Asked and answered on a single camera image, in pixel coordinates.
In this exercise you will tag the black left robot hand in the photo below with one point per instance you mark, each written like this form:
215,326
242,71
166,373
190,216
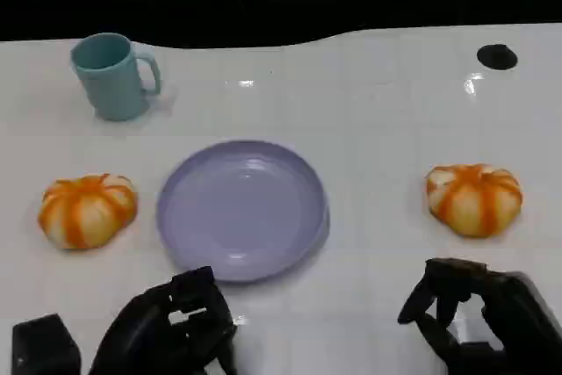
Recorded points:
145,326

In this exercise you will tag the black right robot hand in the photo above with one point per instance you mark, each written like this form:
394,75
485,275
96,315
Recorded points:
518,305

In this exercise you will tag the orange and white bread roll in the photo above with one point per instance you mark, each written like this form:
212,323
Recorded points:
88,212
474,199

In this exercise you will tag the lilac plate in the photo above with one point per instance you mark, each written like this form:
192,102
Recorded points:
243,212

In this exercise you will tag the pale green mug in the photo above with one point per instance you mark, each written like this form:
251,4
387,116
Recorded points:
115,81

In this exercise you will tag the black round table grommet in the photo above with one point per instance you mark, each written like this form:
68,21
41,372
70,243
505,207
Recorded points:
497,56

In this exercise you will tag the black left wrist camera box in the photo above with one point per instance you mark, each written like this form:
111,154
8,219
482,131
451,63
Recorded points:
44,346

